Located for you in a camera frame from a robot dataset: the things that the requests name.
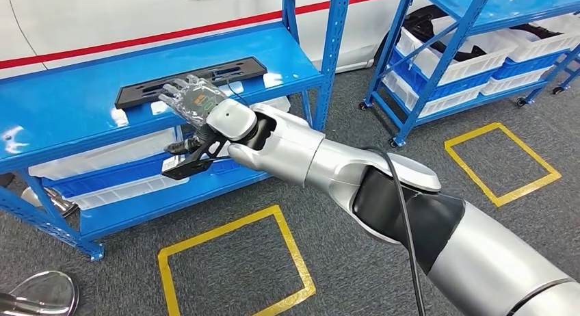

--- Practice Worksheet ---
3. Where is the black plastic plate frame part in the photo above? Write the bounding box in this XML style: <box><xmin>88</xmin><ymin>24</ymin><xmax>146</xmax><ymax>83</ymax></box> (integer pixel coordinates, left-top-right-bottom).
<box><xmin>114</xmin><ymin>56</ymin><xmax>268</xmax><ymax>110</ymax></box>

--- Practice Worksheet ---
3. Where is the black car part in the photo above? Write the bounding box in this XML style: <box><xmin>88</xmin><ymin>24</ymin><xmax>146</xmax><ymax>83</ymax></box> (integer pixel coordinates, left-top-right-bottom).
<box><xmin>403</xmin><ymin>5</ymin><xmax>488</xmax><ymax>64</ymax></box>
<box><xmin>510</xmin><ymin>23</ymin><xmax>563</xmax><ymax>39</ymax></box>

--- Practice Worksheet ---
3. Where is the blue steel shelf rack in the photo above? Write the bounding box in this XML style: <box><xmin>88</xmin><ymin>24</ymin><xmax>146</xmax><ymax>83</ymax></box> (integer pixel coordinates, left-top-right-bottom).
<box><xmin>0</xmin><ymin>0</ymin><xmax>352</xmax><ymax>262</ymax></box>

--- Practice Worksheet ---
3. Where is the blue wheeled shelf rack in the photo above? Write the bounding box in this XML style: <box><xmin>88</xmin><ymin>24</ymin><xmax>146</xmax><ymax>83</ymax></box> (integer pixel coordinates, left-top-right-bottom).
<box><xmin>358</xmin><ymin>0</ymin><xmax>580</xmax><ymax>148</ymax></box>
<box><xmin>551</xmin><ymin>47</ymin><xmax>580</xmax><ymax>96</ymax></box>

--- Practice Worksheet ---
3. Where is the white car with red stripe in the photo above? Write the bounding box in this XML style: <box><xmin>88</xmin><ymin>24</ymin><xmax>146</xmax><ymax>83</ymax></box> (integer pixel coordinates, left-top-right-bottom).
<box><xmin>0</xmin><ymin>0</ymin><xmax>432</xmax><ymax>79</ymax></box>

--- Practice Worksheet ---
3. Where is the chrome stanchion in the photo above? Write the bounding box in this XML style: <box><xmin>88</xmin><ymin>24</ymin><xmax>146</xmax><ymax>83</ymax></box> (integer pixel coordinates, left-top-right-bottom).
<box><xmin>20</xmin><ymin>187</ymin><xmax>78</xmax><ymax>218</ymax></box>
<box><xmin>0</xmin><ymin>270</ymin><xmax>79</xmax><ymax>316</ymax></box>

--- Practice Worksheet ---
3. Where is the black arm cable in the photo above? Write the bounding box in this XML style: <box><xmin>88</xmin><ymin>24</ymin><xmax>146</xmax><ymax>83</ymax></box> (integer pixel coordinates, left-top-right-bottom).
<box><xmin>362</xmin><ymin>146</ymin><xmax>427</xmax><ymax>316</ymax></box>

